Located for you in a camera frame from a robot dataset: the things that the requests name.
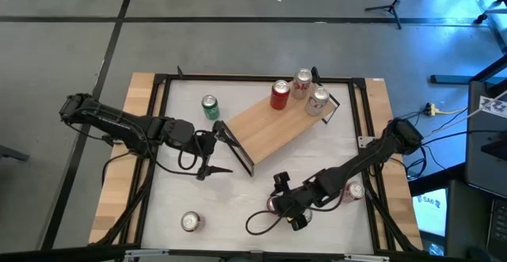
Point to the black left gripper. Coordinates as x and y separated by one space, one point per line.
206 147

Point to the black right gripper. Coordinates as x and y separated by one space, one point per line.
295 202

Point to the red Coke Zero can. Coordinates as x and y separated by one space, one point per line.
271 204

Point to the red Coca-Cola can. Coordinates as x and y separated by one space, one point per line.
191 221
279 96
353 190

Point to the silver Diet Coke can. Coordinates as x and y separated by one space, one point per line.
316 103
301 86

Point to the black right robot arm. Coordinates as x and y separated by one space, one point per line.
356 163

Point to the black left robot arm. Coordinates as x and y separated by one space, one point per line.
130 129

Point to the silver mounting plate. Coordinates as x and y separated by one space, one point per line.
366 141

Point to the yellow black power strip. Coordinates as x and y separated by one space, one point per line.
431 109

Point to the black desk unit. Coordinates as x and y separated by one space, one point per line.
483 155

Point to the black stand base bar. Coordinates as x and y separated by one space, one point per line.
451 79

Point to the dark stand foot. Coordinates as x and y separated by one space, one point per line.
12 153

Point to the black keyboard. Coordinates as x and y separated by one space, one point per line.
499 230

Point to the black tripod stand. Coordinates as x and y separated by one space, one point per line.
392 6

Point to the white printed label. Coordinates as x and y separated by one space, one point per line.
495 105

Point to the wooden shelf black metal frame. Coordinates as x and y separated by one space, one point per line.
265 131

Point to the black metal table frame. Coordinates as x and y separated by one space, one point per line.
237 77

